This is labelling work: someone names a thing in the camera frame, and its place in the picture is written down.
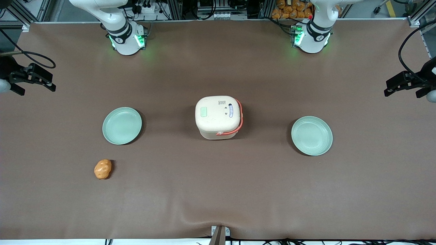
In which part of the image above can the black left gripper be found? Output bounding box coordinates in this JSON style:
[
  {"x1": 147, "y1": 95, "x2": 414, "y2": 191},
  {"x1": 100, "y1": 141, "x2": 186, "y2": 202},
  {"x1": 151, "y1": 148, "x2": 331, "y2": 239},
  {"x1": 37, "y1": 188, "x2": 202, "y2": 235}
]
[{"x1": 384, "y1": 71, "x2": 431, "y2": 99}]

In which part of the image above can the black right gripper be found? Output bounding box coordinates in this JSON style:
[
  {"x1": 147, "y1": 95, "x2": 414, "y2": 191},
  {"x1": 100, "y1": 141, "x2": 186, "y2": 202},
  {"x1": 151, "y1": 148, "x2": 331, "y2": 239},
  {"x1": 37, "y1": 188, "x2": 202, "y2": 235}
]
[{"x1": 7, "y1": 63, "x2": 57, "y2": 96}]

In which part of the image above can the cream rice cooker orange handle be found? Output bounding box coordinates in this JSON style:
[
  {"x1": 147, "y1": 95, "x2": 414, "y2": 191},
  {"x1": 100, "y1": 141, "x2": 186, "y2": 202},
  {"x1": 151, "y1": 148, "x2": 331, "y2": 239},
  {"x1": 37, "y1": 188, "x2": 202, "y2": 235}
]
[{"x1": 195, "y1": 95, "x2": 243, "y2": 140}]

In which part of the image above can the pale green round plate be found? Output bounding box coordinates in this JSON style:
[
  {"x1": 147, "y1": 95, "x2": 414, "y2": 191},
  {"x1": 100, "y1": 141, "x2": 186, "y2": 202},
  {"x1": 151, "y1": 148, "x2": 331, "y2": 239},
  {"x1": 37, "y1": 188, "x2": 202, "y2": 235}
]
[
  {"x1": 291, "y1": 116, "x2": 333, "y2": 156},
  {"x1": 102, "y1": 107, "x2": 142, "y2": 145}
]

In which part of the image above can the orange brown potato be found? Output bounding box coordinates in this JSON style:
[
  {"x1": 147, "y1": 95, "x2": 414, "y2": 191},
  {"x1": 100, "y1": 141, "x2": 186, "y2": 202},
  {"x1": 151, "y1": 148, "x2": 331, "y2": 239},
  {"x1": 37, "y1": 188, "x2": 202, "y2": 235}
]
[{"x1": 94, "y1": 159, "x2": 112, "y2": 180}]

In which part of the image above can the white power strip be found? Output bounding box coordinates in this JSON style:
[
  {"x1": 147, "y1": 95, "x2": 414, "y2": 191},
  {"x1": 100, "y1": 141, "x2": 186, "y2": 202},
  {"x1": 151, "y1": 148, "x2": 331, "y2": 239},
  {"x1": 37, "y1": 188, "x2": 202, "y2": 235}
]
[{"x1": 134, "y1": 3, "x2": 161, "y2": 15}]

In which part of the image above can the bag of orange snacks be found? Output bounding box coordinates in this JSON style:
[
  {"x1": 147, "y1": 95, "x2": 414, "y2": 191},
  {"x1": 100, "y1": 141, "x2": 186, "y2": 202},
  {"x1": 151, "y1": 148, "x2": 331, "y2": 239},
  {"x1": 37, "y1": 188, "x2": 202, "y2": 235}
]
[{"x1": 271, "y1": 0, "x2": 314, "y2": 20}]

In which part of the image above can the grey electronics box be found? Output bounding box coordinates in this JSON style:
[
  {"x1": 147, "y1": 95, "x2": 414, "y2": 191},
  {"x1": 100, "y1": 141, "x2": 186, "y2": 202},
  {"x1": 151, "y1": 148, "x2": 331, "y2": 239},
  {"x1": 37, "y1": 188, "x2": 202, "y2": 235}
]
[{"x1": 197, "y1": 0, "x2": 248, "y2": 20}]

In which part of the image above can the brown table cloth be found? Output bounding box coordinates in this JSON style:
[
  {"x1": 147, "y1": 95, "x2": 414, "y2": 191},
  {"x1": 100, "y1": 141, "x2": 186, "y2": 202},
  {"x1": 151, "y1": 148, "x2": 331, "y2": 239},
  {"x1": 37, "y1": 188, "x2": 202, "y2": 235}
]
[{"x1": 0, "y1": 19, "x2": 436, "y2": 241}]

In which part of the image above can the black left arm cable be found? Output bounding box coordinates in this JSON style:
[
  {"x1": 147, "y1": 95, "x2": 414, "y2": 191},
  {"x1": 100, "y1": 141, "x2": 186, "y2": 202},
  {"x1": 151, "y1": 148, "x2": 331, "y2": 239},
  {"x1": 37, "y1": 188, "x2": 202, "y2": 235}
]
[{"x1": 398, "y1": 20, "x2": 436, "y2": 86}]

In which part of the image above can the aluminium frame post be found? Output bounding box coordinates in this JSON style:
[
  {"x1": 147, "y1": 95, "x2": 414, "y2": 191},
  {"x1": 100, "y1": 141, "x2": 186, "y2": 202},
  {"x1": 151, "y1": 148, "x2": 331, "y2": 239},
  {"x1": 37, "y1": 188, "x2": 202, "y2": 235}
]
[
  {"x1": 406, "y1": 0, "x2": 436, "y2": 28},
  {"x1": 0, "y1": 0, "x2": 51, "y2": 32}
]

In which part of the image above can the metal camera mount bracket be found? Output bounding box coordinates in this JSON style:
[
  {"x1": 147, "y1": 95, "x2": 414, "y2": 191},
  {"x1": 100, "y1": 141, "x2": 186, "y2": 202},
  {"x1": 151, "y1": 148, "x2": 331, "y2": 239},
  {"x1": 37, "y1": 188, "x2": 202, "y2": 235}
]
[{"x1": 208, "y1": 225, "x2": 231, "y2": 245}]

